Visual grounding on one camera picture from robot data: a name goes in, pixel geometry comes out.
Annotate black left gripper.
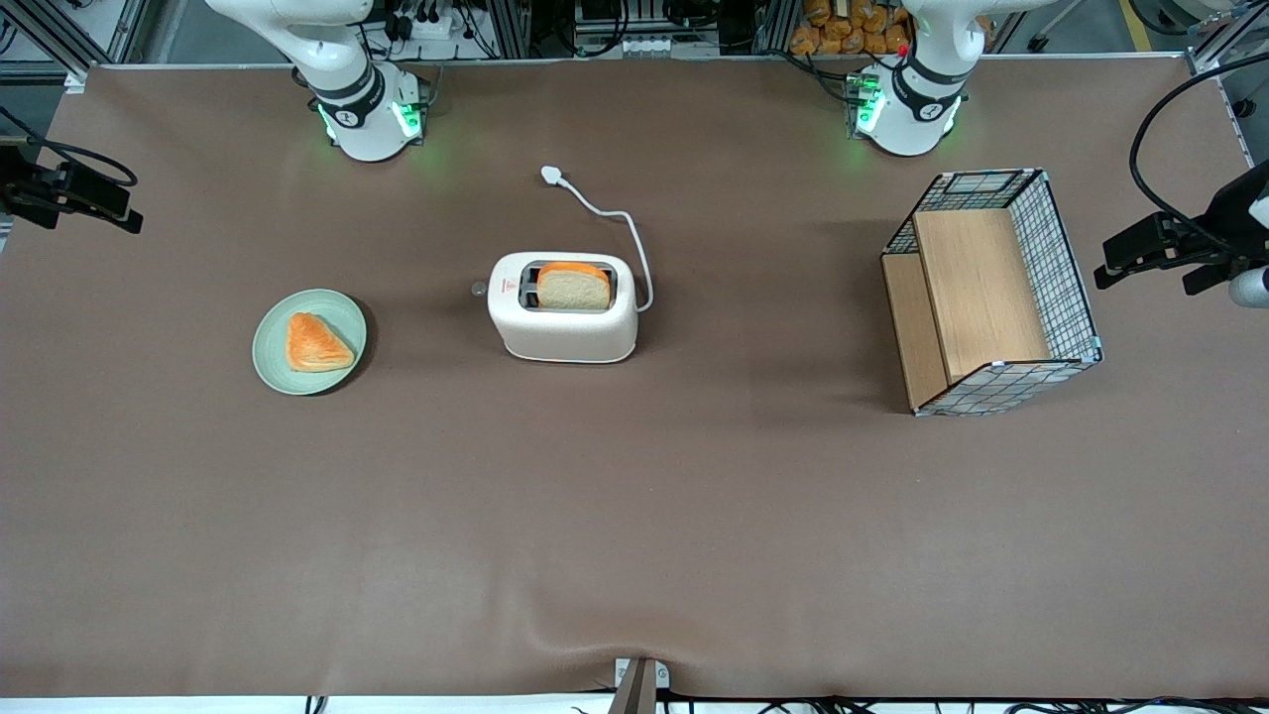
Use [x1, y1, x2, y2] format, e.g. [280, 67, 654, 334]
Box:
[1094, 162, 1269, 291]

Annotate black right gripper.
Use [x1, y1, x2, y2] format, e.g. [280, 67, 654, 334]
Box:
[0, 149, 146, 235]

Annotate pale green round plate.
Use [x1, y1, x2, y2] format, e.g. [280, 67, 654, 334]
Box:
[251, 288, 369, 397]

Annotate orange triangular pastry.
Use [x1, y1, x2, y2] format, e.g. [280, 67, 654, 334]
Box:
[286, 311, 357, 374]

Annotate white power strip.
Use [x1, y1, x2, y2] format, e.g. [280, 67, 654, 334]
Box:
[381, 0, 459, 43]

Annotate bag of orange bread rolls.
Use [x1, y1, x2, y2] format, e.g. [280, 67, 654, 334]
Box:
[789, 0, 915, 58]

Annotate toast bread slice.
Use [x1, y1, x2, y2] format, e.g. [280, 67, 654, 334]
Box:
[535, 261, 614, 311]

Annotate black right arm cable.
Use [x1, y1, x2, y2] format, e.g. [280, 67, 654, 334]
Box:
[0, 103, 139, 191]

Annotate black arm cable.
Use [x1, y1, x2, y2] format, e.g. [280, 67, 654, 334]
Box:
[1129, 52, 1269, 261]
[0, 103, 139, 191]

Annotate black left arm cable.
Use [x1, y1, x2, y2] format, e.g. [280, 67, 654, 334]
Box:
[1129, 52, 1269, 261]

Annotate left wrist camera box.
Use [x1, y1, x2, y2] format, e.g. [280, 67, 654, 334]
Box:
[1183, 260, 1269, 309]

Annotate wire basket with wooden shelf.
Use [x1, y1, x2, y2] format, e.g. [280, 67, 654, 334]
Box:
[880, 168, 1104, 418]

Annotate white toaster power cord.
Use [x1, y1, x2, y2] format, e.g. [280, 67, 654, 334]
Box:
[538, 165, 655, 313]

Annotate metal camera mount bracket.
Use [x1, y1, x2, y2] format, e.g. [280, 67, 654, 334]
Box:
[607, 656, 671, 714]

